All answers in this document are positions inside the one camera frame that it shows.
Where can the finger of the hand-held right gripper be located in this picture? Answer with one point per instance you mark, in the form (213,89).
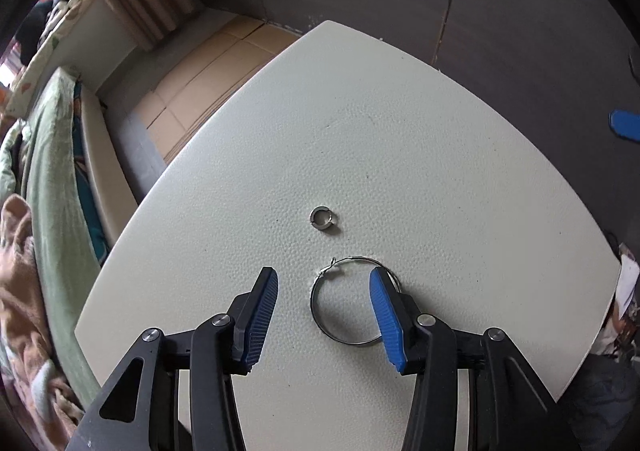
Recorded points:
(627,125)

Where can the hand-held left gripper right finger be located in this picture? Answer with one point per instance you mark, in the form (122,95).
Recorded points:
(387,321)

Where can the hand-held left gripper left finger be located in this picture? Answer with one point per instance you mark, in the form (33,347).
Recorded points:
(260,321)

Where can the large silver hoop earring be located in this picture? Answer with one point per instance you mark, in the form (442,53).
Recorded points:
(311,298)

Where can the small silver ear cuff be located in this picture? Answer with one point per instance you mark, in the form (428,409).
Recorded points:
(332,223)

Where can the white paper pile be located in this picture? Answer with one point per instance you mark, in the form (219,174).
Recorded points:
(627,281)

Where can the white leather table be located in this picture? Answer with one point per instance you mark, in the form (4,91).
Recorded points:
(425,156)

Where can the pink fleece blanket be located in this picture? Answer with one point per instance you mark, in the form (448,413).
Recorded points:
(25,306)

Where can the bed with green sheet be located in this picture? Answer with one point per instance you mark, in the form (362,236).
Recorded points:
(50,181)

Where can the flat cardboard sheet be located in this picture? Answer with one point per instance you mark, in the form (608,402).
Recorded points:
(210,71)

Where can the patterned window seat cushion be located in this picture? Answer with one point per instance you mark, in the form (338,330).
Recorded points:
(55,41)

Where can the black bag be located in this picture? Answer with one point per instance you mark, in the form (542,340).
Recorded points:
(30,31)

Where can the cream upholstered bed frame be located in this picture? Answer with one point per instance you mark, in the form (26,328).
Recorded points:
(107,166)

